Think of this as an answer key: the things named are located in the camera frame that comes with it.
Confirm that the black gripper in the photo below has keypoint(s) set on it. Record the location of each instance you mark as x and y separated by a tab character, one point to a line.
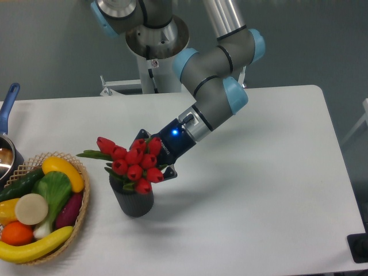
175	142

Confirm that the red tulip bouquet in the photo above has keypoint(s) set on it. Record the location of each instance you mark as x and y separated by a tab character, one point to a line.
136	169

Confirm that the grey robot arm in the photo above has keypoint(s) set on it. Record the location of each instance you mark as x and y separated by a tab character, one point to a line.
159	40

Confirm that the dark grey ribbed vase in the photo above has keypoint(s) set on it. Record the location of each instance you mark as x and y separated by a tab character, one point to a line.
132	203

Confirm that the green bok choy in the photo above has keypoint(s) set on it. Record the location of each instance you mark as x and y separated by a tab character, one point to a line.
55	188

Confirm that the purple sweet potato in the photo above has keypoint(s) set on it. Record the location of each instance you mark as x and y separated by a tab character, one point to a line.
70	212

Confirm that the woven wicker basket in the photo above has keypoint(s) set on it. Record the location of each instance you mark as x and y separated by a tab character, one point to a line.
35	163

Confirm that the beige round slice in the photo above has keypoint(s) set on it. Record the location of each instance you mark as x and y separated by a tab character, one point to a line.
31	209

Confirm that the green cucumber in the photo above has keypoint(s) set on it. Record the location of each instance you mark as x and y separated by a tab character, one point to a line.
21	186

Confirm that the yellow pepper left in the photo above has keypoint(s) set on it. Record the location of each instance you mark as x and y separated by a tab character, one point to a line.
7	211

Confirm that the orange fruit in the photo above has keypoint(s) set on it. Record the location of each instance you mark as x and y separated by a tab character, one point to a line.
17	234

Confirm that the yellow banana front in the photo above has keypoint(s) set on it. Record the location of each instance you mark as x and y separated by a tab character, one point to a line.
37	249

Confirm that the white furniture leg right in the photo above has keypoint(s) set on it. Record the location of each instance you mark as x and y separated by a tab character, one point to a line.
358	128

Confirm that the black device table corner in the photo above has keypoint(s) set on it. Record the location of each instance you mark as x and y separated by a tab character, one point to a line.
358	247

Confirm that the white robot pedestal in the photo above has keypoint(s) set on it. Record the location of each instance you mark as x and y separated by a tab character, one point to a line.
157	76

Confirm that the white metal base frame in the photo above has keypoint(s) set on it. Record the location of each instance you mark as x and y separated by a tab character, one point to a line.
120	87

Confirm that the blue handled saucepan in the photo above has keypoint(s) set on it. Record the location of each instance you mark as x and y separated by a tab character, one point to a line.
10	157

